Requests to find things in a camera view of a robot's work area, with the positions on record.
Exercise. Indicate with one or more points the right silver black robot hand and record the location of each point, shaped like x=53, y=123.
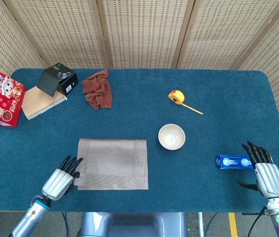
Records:
x=270, y=180

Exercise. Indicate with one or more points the tan spiral notebook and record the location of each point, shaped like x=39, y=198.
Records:
x=38, y=101

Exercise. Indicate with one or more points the grey woven placemat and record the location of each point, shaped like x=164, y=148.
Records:
x=112, y=163

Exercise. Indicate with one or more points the black open cardboard box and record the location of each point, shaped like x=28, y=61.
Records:
x=48, y=81

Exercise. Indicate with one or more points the yellow tape measure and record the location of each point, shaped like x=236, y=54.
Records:
x=176, y=96

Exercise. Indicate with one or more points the blue toothpaste box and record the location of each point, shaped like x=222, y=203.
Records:
x=233, y=162

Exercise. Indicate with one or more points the brown crumpled cloth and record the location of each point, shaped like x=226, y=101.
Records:
x=97, y=91

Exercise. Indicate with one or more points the cream round bowl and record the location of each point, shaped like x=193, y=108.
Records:
x=171, y=137

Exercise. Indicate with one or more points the blue-grey robot torso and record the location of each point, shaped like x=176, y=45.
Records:
x=129, y=224

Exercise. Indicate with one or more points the red desk calendar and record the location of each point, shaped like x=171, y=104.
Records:
x=1, y=98

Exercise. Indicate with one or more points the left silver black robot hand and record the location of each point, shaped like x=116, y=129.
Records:
x=58, y=182

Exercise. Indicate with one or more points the woven bamboo folding screen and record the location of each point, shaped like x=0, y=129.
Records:
x=142, y=32

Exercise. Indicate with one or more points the blue felt table cover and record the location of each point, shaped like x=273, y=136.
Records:
x=134, y=118

